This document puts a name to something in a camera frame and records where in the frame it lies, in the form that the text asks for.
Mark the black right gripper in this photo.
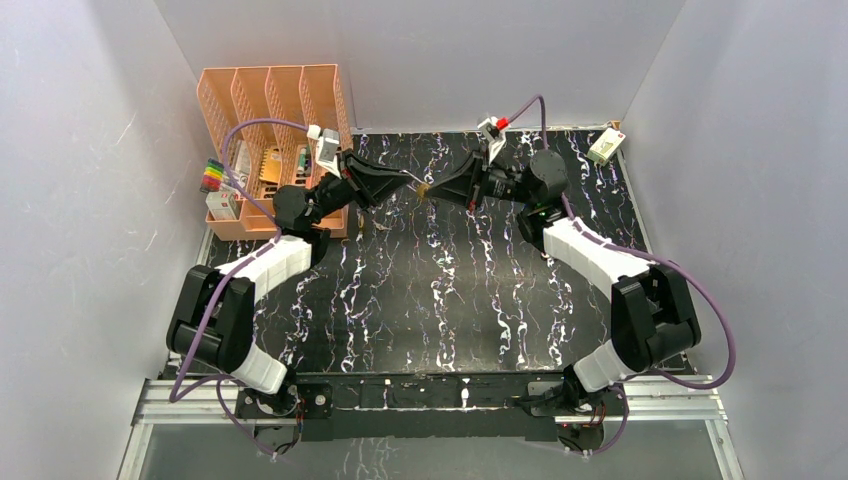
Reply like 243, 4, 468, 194
422, 146, 534, 212

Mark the small brass padlock with key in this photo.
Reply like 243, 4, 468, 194
413, 183, 430, 200

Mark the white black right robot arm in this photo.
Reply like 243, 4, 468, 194
418, 149, 701, 414

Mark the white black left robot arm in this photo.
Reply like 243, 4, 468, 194
166, 150, 414, 416

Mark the pink plastic file organizer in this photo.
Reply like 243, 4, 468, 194
197, 64, 353, 209

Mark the white green small box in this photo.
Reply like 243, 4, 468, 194
586, 127, 626, 166

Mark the small white red box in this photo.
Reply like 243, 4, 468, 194
206, 191, 240, 221

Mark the colourful marker pen set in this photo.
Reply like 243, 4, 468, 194
199, 158, 248, 194

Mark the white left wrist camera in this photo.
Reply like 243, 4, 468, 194
306, 124, 341, 178

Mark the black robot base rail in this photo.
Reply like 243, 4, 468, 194
235, 371, 624, 447

